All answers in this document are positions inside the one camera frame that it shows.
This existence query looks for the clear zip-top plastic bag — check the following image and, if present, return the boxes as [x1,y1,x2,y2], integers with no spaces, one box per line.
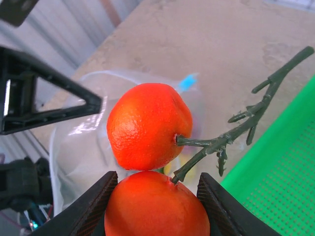
[49,70,205,214]

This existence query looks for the green perforated plastic basket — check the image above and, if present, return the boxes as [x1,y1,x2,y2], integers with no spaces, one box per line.
[220,76,315,236]

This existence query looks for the orange tangerines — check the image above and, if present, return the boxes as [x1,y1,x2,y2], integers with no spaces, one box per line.
[104,46,315,236]

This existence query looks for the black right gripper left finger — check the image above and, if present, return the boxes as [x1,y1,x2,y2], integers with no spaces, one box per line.
[29,171,119,236]

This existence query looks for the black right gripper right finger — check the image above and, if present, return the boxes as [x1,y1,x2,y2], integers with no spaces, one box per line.
[196,172,283,236]

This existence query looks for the dark grey camera box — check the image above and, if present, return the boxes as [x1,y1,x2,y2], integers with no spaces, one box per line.
[0,0,39,27]

